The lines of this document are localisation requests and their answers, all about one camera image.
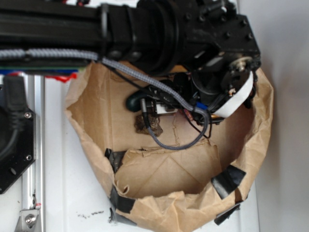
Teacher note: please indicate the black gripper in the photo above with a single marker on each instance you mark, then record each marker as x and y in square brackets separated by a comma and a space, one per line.
[218, 83]

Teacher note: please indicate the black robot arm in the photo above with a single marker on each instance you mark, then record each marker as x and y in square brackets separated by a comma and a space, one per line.
[207, 37]

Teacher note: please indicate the brown rough rock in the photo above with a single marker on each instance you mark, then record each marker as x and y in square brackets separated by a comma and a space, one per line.
[153, 122]

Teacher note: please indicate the dark green capsule case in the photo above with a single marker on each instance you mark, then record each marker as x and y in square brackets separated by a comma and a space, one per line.
[133, 101]

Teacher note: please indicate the brown paper bag tray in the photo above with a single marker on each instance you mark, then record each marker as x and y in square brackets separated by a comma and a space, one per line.
[158, 189]

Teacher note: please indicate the white plastic tray board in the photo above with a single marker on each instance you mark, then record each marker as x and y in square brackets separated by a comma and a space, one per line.
[74, 199]

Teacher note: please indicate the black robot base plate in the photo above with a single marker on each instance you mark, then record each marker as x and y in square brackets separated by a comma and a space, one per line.
[16, 131]

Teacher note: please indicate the aluminium extrusion rail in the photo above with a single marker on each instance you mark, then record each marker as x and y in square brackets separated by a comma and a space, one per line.
[33, 190]

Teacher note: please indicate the metal corner bracket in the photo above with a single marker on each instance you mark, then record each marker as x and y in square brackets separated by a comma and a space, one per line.
[29, 221]

